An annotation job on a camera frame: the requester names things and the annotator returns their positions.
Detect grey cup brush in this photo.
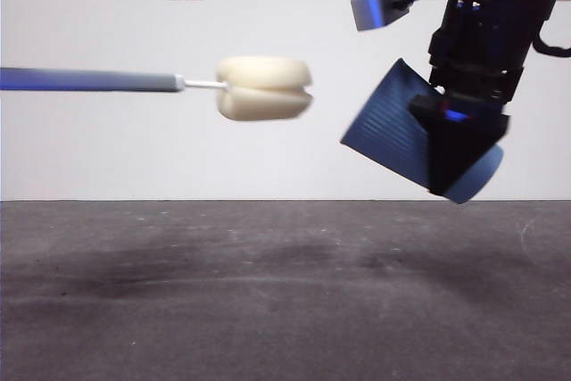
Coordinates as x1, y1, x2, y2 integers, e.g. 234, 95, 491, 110
0, 55, 313, 122

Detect blue ribbed plastic cup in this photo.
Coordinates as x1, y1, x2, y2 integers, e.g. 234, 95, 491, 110
339, 57, 505, 204

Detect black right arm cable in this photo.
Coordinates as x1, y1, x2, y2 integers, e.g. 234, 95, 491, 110
533, 31, 571, 58

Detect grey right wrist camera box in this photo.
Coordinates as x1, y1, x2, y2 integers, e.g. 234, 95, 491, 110
350, 0, 410, 33

